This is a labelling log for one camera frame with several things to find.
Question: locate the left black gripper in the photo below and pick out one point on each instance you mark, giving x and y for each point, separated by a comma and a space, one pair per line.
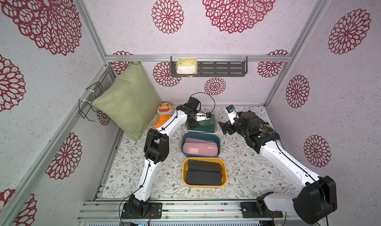
194, 125

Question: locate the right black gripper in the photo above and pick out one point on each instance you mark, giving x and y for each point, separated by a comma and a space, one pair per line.
231, 126

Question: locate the green pencil case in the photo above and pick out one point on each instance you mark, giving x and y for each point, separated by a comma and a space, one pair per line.
208, 126

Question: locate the pink pencil case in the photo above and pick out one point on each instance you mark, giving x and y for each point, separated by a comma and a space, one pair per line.
209, 149
195, 140

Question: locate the black pencil case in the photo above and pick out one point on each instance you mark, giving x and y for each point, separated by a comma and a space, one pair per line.
203, 178
204, 166

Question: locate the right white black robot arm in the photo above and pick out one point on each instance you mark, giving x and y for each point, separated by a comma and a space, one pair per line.
315, 197

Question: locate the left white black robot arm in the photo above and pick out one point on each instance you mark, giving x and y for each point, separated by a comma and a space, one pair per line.
156, 150

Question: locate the white storage box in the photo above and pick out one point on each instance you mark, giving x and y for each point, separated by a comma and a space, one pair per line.
204, 132

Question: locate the teal storage box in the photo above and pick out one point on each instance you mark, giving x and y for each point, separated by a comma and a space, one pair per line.
209, 137

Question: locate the yellow storage box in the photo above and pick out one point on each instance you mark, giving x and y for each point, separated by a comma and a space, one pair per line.
214, 160

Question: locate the folded dark floral umbrella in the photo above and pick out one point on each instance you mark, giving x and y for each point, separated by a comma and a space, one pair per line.
269, 131

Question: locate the orange shark plush toy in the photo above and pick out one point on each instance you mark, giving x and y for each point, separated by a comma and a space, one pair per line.
165, 112

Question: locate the yellow white sponge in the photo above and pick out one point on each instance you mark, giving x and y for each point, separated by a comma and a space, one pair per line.
186, 66

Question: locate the green square pillow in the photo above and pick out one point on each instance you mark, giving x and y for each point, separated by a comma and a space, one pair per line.
131, 102

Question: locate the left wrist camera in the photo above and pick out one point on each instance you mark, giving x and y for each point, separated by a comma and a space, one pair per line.
203, 116

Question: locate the dark wall shelf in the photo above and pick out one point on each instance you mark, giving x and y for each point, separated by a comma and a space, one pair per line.
214, 68

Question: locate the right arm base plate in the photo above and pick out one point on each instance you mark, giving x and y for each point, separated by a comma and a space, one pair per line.
256, 209

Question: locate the black wire wall rack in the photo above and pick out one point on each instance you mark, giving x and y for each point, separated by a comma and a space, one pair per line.
85, 105

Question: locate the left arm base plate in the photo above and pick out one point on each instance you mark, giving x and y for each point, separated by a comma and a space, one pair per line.
146, 211

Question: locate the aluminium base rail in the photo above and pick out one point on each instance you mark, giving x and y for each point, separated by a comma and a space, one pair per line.
183, 210

